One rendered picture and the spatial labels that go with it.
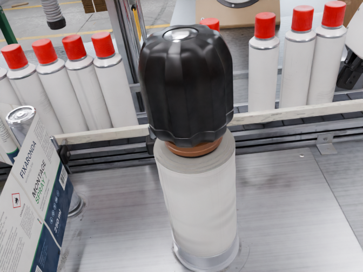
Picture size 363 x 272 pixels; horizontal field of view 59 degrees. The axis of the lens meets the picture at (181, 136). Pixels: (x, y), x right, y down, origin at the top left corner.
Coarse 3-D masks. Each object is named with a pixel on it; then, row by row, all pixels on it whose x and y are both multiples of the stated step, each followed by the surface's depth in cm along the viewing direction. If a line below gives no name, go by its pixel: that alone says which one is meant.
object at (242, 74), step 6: (342, 60) 63; (282, 66) 64; (342, 66) 63; (234, 72) 64; (240, 72) 64; (246, 72) 63; (234, 78) 64; (240, 78) 64; (246, 78) 64; (132, 84) 65; (138, 84) 65; (132, 90) 65; (138, 90) 65
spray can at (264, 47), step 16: (256, 16) 53; (272, 16) 52; (256, 32) 54; (272, 32) 53; (256, 48) 54; (272, 48) 54; (256, 64) 56; (272, 64) 55; (256, 80) 58; (272, 80) 58; (256, 96) 60; (272, 96) 60
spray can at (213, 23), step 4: (204, 20) 54; (208, 20) 54; (212, 20) 54; (216, 20) 53; (204, 24) 53; (208, 24) 52; (212, 24) 52; (216, 24) 53; (212, 28) 53; (216, 28) 53
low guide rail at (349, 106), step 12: (288, 108) 60; (300, 108) 60; (312, 108) 60; (324, 108) 60; (336, 108) 60; (348, 108) 60; (360, 108) 60; (240, 120) 61; (252, 120) 61; (264, 120) 61; (276, 120) 61; (84, 132) 62; (96, 132) 62; (108, 132) 62; (120, 132) 62; (132, 132) 62; (144, 132) 62
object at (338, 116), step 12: (336, 96) 68; (348, 96) 67; (360, 96) 67; (240, 108) 68; (276, 108) 67; (144, 120) 69; (288, 120) 63; (300, 120) 63; (312, 120) 62; (324, 120) 62; (72, 144) 66; (84, 144) 65; (96, 144) 65; (108, 144) 64; (120, 144) 64
